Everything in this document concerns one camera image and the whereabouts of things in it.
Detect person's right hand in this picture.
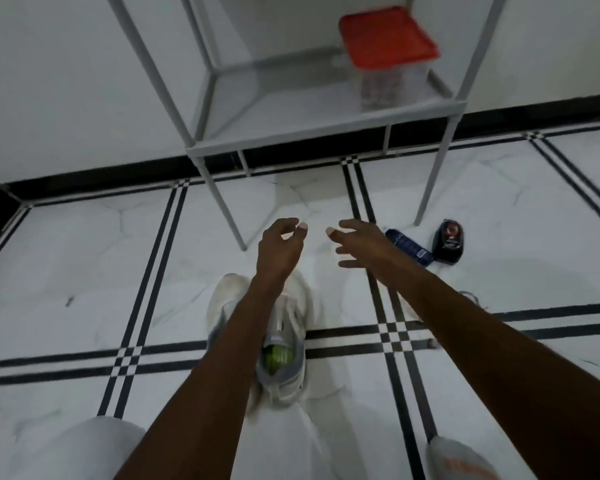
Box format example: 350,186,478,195
325,218,407,289

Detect person's left hand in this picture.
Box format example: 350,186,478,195
255,218,309,291

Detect white sneaker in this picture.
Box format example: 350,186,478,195
257,272,313,408
205,273,261,415

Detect white shoelace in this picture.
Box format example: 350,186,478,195
399,289,491,351

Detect person's right forearm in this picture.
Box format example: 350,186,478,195
379,264,600,480

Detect person's left forearm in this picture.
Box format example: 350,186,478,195
115,277,293,480

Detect black shoe polish container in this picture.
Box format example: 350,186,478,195
431,218,465,267

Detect grey metal shelf rack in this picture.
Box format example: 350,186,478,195
103,0,510,252

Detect dark blue spray bottle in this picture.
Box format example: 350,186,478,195
385,228,435,268

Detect clear box with red lid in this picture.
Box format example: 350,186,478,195
338,5,441,113

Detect white sock with orange print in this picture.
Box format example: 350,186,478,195
426,435,503,480

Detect white shorts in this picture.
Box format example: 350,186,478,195
9,416,146,480

